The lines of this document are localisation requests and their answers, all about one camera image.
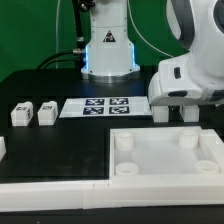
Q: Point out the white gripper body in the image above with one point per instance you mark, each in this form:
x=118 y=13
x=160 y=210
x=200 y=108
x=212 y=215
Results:
x=185 y=81

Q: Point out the white square tabletop tray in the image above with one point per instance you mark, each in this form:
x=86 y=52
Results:
x=158 y=151

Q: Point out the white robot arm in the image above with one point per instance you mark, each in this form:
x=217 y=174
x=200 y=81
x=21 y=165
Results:
x=197 y=24

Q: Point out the white sheet with markers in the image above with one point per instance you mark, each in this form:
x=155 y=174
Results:
x=104 y=107

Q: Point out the white front fence bar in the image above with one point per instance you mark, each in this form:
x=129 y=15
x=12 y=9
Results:
x=117 y=192

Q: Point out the white left fence piece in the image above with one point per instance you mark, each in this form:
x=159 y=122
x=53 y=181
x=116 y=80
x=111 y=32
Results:
x=2 y=148

